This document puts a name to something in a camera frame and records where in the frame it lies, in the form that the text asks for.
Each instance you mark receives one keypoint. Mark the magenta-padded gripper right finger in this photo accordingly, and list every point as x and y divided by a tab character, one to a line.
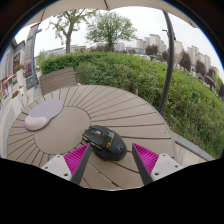
146	161

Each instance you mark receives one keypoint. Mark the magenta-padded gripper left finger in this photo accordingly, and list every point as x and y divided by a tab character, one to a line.
75	161

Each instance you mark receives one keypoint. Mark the black computer mouse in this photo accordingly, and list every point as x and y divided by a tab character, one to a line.
105	141

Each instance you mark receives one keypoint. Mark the lilac mouse pad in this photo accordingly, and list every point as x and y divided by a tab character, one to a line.
46	110

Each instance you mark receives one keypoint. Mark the white planter box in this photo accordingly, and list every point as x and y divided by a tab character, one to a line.
18	103
19	76

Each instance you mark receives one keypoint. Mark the grey slatted chair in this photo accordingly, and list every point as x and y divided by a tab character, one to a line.
56	80

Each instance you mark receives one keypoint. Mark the green hedge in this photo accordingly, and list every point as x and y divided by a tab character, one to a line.
133	73

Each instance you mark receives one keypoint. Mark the dark curved umbrella pole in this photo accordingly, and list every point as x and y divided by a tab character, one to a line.
170	60

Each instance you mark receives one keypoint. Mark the grey shop building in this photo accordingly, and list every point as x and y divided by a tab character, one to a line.
10	63

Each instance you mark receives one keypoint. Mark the grey sign pillar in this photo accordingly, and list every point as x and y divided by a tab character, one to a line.
31	50

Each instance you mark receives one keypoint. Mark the thin-crowned tree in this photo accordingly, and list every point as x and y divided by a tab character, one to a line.
68	40

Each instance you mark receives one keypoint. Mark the distant apartment buildings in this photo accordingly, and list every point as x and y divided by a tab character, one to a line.
155	40

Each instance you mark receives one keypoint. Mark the round-crowned tree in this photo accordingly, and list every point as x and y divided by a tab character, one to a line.
110	28

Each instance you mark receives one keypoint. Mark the beige umbrella canopy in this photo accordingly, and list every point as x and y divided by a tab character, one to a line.
76	4

